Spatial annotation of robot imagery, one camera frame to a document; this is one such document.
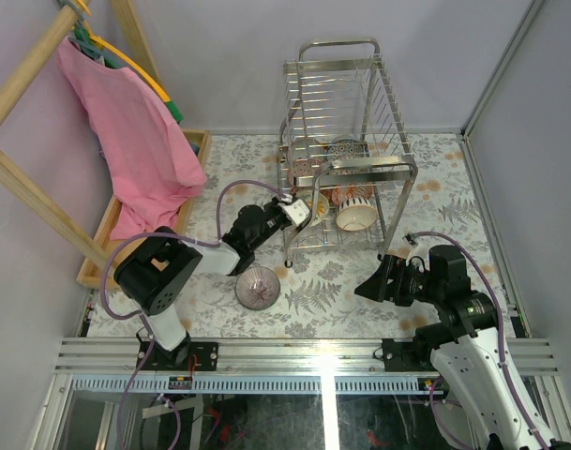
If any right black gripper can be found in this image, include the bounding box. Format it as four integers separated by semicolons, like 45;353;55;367
353;253;443;307

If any purple striped bowl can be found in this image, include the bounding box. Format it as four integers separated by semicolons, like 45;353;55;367
234;266;280;310

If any orange flower patterned bowl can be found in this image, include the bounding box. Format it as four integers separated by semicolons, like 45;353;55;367
296;190;330;227

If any cream bowl orange rim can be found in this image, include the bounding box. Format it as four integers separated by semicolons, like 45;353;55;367
336;197;378;233

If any brown patterned bowl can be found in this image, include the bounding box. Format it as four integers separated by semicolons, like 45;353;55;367
331;168;371;176

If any blue patterned bowl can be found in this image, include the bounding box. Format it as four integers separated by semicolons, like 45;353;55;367
326;137;368;159

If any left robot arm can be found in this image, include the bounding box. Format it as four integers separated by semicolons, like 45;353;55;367
113;197;310;370

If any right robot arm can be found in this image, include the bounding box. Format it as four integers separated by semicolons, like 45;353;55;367
354;245;571;449

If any stainless steel dish rack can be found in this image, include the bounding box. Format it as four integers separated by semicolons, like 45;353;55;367
278;37;418;267

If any pink cloth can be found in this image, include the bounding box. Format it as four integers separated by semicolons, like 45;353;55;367
57;40;207;240

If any yellow plastic hanger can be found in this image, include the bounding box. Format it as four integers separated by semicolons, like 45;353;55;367
57;1;171;106

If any green plastic hanger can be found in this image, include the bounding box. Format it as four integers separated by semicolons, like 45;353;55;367
68;25;183;124

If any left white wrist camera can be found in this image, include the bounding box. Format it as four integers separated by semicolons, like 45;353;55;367
278;199;311;227

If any aluminium rail frame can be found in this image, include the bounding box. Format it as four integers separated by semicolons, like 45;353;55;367
31;335;571;450

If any wooden clothes rack frame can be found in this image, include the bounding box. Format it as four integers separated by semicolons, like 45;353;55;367
0;0;162;282

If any aluminium corner post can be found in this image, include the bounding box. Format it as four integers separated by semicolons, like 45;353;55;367
459;0;548;139

